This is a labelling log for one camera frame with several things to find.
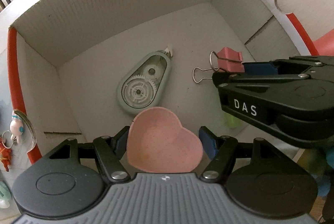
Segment red water bottle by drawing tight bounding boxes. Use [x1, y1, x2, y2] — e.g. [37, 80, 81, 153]
[314, 29, 334, 56]

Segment teal round toy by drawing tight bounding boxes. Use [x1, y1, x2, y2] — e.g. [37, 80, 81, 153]
[0, 181, 12, 209]

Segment green marker tube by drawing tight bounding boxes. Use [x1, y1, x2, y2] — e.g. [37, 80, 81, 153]
[224, 113, 241, 129]

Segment pink binder clip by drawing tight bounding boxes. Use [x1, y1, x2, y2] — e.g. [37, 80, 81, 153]
[192, 47, 245, 84]

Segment red cardboard box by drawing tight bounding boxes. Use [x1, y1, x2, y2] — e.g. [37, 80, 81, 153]
[7, 0, 317, 162]

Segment blue gloved hand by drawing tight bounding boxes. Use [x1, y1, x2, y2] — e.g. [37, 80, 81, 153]
[297, 149, 332, 199]

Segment white bunny figurine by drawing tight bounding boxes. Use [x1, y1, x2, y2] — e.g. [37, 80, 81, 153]
[10, 111, 24, 144]

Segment pink heart dish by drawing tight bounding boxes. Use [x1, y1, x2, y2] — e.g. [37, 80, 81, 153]
[127, 107, 203, 173]

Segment red orange dragon toy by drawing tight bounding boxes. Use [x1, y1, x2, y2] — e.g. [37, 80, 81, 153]
[0, 139, 12, 172]

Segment grey correction tape dispenser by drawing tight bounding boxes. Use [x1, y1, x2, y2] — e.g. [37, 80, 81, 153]
[116, 44, 173, 116]

